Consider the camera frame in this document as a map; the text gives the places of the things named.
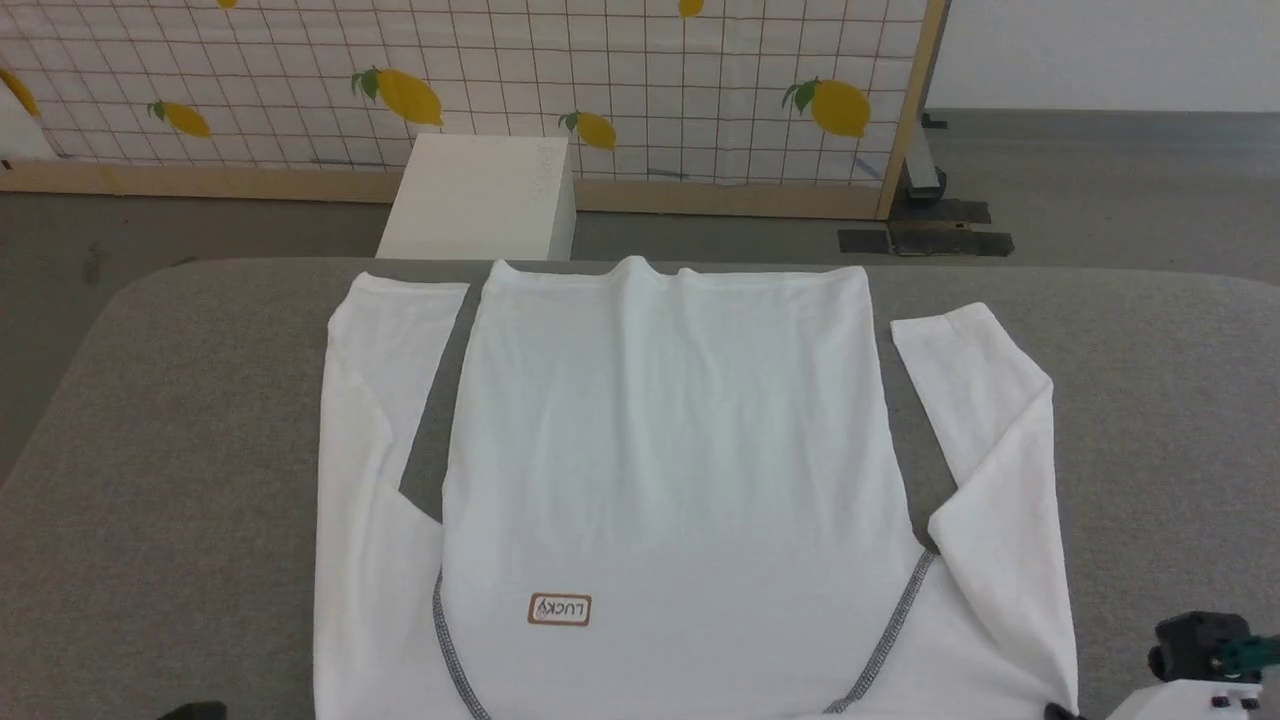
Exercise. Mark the white long-sleeve shirt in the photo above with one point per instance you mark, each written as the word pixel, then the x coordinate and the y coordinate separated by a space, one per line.
pixel 680 480

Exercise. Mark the lemon print grid panel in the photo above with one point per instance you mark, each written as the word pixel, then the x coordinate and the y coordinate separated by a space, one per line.
pixel 600 90

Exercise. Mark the white rectangular box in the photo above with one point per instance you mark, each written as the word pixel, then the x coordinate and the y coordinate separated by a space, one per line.
pixel 480 200

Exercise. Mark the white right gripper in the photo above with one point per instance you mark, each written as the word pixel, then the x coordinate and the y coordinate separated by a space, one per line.
pixel 1190 702

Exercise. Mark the black panel foot stand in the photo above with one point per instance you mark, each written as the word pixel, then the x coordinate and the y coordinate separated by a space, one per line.
pixel 930 225

